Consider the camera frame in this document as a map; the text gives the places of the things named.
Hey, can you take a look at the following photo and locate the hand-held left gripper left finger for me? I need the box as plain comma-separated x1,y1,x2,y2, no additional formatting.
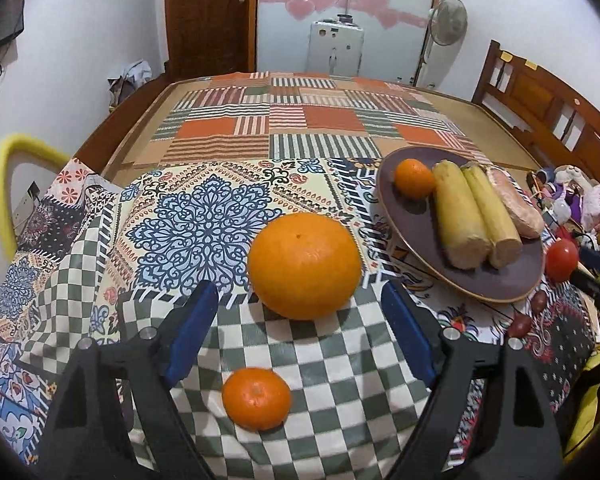
39,280,220,480

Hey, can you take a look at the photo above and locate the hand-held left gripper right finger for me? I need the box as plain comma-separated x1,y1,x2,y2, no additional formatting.
381,280,566,480

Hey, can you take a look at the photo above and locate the red tomato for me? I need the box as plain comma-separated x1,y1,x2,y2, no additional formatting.
545,240,579,282

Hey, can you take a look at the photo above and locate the brown round plate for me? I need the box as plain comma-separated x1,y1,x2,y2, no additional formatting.
376,146,547,304

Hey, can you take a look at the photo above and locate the corn cob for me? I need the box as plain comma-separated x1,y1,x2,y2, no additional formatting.
432,160,493,270
461,164,523,268

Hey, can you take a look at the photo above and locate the large orange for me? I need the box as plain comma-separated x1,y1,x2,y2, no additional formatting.
247,212,363,321

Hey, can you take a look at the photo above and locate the small tangerine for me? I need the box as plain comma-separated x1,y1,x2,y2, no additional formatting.
394,158,437,200
222,367,292,432

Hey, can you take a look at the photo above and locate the pink bag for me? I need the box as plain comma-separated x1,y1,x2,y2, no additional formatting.
579,184,600,231

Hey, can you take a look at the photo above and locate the pile of toys and clothes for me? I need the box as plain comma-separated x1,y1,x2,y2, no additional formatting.
540,180,581,211

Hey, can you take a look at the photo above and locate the white plush toy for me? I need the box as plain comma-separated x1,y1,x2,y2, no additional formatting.
555,165,593,188

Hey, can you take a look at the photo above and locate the yellow plush toy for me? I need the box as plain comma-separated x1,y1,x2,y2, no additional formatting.
562,355,600,466

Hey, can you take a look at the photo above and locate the patterned patchwork cloth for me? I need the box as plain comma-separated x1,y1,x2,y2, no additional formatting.
0,155,600,480

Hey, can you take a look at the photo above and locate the wooden bed headboard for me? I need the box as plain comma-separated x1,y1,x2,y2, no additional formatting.
471,40,600,168

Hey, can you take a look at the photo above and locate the wooden bed footboard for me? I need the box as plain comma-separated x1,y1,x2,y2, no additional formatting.
72,72,176,172

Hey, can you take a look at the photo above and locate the striped patchwork blanket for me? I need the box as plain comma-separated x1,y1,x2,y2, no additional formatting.
150,72,486,161

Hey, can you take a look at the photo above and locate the yellow padded tube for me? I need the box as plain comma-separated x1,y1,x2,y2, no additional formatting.
0,133,73,256

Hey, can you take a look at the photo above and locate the bag of clothes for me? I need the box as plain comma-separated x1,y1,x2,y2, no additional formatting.
107,60,153,107

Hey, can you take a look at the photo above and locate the standing fan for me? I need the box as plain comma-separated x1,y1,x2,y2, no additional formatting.
412,0,468,88

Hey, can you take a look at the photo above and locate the white appliance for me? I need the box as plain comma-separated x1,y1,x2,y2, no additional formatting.
305,20,367,77

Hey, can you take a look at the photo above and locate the brown wooden door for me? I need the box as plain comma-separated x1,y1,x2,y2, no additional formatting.
165,0,260,80

